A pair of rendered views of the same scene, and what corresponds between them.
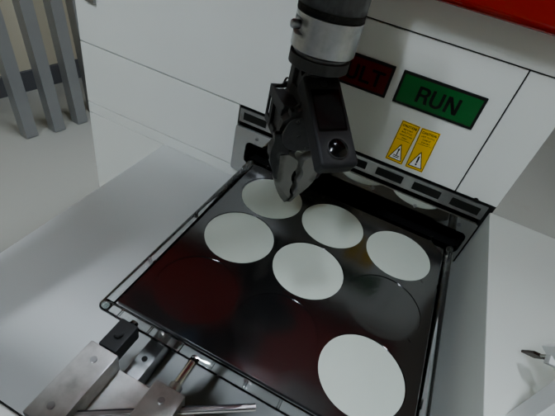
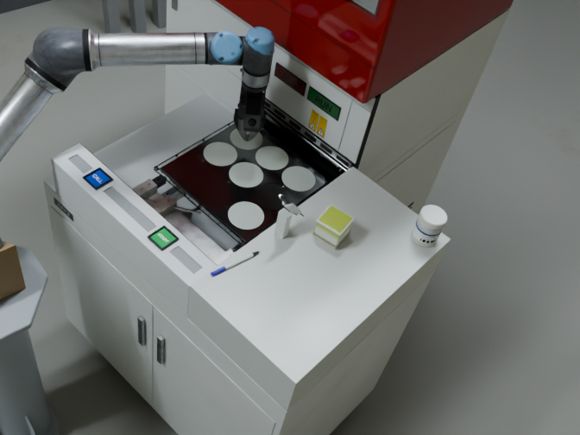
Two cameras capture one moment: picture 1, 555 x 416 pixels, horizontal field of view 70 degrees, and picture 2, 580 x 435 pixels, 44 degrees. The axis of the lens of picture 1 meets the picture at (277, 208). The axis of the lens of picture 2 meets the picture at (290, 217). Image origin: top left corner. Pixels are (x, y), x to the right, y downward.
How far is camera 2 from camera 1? 1.56 m
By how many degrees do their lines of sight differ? 15
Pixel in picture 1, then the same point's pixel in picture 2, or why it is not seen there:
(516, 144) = (355, 132)
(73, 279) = (144, 159)
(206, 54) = not seen: hidden behind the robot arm
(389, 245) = (297, 173)
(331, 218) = (274, 154)
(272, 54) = not seen: hidden behind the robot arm
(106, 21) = (181, 20)
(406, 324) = (279, 205)
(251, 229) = (227, 151)
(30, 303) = (126, 165)
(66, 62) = not seen: outside the picture
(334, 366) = (236, 210)
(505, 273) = (329, 192)
